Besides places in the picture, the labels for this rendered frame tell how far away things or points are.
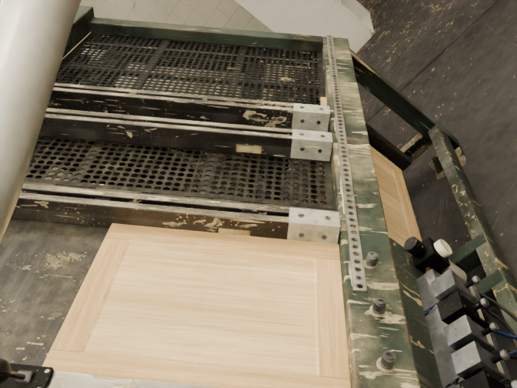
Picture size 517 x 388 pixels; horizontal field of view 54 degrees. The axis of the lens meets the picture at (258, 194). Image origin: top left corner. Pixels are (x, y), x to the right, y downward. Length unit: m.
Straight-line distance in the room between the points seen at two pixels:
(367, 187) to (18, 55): 1.11
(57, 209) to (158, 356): 0.50
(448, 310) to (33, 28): 0.90
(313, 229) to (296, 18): 3.81
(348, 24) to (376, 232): 3.79
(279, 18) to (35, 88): 4.52
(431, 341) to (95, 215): 0.83
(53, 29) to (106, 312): 0.73
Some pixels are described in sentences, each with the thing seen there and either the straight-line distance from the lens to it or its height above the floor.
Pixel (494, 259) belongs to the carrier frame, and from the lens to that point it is 1.97.
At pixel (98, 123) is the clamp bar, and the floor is 1.52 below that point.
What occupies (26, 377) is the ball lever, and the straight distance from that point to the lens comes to 1.00.
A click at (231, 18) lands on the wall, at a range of 6.47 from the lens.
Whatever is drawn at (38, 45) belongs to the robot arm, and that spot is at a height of 1.58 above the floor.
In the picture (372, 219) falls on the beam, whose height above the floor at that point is 0.84.
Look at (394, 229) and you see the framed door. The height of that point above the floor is 0.42.
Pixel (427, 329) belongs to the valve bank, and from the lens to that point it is 1.16.
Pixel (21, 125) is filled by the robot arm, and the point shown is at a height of 1.55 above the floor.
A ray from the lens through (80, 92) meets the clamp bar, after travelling 1.87.
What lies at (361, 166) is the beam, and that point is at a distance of 1.52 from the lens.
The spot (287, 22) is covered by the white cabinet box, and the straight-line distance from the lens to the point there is 4.94.
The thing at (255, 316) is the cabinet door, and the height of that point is 1.04.
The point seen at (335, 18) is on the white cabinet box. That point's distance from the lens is 4.92.
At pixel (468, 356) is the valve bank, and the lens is 1.03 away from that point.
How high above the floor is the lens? 1.50
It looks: 18 degrees down
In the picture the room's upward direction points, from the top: 56 degrees counter-clockwise
